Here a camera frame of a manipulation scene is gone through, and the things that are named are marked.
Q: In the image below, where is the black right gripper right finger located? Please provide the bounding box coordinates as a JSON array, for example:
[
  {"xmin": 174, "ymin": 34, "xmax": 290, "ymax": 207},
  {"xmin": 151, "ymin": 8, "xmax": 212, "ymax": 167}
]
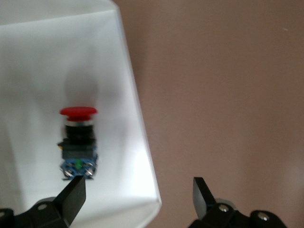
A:
[{"xmin": 192, "ymin": 176, "xmax": 217, "ymax": 220}]

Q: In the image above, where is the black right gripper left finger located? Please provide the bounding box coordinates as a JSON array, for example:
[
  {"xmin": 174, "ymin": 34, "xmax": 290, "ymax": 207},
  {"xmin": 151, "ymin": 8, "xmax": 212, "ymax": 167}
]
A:
[{"xmin": 53, "ymin": 175, "xmax": 87, "ymax": 225}]

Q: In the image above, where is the red mushroom push button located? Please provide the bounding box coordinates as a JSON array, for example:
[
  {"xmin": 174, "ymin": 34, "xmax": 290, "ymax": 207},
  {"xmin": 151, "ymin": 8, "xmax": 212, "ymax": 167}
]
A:
[{"xmin": 57, "ymin": 106, "xmax": 99, "ymax": 181}]

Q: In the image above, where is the white plastic drawer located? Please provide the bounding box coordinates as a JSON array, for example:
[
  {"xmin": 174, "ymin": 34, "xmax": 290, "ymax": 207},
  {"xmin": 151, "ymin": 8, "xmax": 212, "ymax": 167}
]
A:
[{"xmin": 0, "ymin": 0, "xmax": 162, "ymax": 228}]

